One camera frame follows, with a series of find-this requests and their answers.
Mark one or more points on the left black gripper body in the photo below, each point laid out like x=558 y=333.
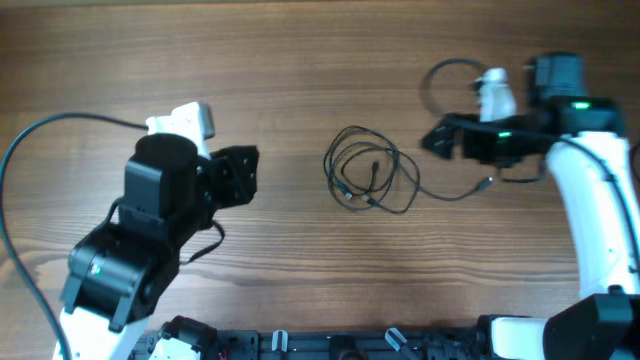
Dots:
x=227 y=183

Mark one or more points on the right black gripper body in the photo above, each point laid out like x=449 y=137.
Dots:
x=445 y=138

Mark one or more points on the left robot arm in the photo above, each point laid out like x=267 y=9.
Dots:
x=120 y=269

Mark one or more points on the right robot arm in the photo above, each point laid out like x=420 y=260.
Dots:
x=582 y=142

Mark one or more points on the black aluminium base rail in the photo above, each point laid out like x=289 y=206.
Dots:
x=393 y=343

